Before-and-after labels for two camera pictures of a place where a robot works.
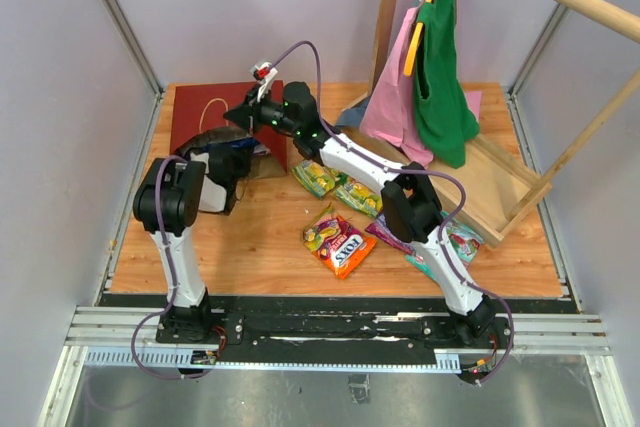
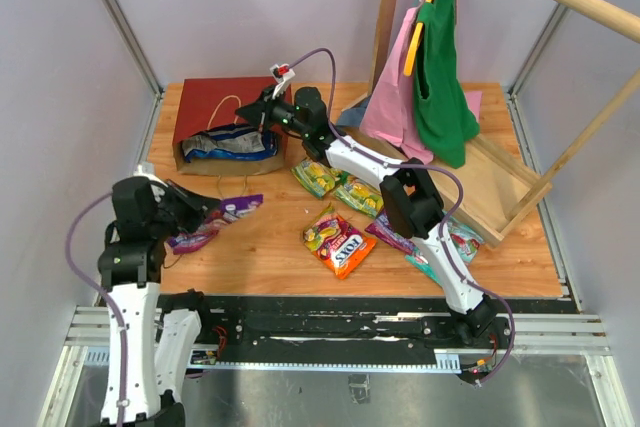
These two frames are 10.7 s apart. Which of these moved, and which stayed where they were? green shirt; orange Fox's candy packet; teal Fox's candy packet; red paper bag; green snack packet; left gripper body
Moved: left gripper body; red paper bag
Stayed: green snack packet; orange Fox's candy packet; green shirt; teal Fox's candy packet
